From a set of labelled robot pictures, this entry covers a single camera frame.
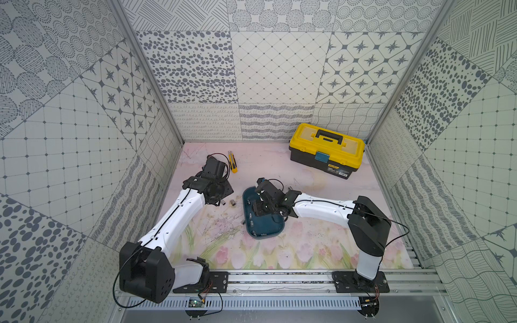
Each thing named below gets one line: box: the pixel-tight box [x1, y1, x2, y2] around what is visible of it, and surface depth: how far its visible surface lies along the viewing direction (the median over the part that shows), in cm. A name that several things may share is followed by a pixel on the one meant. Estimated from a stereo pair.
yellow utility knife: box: [227, 150, 239, 174], surface depth 113 cm
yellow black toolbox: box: [288, 123, 366, 180], surface depth 100 cm
